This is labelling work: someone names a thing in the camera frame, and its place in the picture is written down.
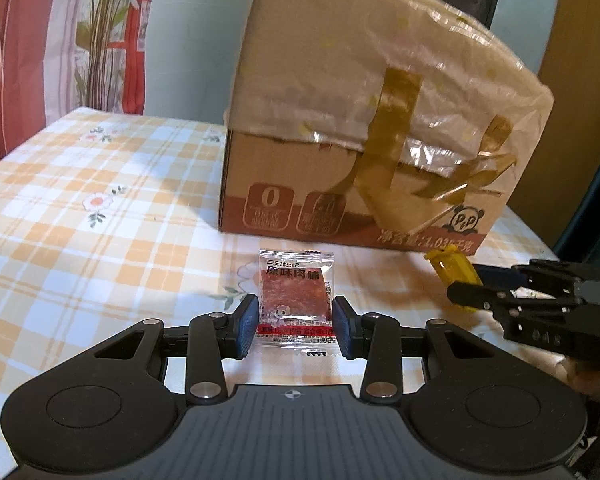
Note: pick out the wooden door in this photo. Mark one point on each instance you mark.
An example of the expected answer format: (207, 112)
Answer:
(585, 60)

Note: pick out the printed backdrop cloth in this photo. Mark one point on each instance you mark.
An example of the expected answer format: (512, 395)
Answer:
(40, 35)

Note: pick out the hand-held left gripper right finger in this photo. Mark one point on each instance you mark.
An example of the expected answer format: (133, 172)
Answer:
(342, 327)

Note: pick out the clear red jerky packet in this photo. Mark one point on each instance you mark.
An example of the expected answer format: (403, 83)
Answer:
(295, 295)

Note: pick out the cardboard box with plastic liner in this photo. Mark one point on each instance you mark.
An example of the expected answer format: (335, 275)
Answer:
(330, 85)

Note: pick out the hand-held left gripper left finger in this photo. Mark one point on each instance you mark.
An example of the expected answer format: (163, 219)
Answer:
(247, 325)

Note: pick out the yellow snack packet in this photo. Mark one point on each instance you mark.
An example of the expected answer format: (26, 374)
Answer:
(450, 262)

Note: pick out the person's right hand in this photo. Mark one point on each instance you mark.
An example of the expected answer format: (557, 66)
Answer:
(582, 375)

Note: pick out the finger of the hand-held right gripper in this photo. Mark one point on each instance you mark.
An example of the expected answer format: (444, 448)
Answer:
(495, 274)
(475, 296)

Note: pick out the plaid floral tablecloth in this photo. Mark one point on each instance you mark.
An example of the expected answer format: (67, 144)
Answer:
(105, 200)

